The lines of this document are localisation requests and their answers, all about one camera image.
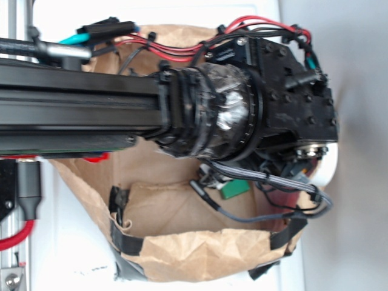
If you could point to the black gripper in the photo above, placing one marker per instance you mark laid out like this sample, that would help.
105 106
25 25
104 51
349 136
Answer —
292 115

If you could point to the green rectangular block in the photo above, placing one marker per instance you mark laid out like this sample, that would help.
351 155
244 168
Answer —
234 188

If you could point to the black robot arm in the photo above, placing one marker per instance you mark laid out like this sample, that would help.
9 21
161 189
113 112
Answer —
241 93

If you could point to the brown paper bag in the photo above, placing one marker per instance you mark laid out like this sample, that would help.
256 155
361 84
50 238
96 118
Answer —
157 226

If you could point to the teal connector plug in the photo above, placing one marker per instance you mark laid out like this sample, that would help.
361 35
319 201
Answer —
76 39

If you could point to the grey cable plug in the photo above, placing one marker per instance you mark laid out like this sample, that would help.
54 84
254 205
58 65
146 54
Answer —
29 193

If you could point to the aluminium frame rail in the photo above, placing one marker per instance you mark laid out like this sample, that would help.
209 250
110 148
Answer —
16 16

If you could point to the black bracket plate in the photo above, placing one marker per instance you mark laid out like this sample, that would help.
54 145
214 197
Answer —
8 187

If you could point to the silver corner bracket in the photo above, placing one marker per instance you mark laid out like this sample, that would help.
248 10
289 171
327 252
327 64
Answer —
13 278

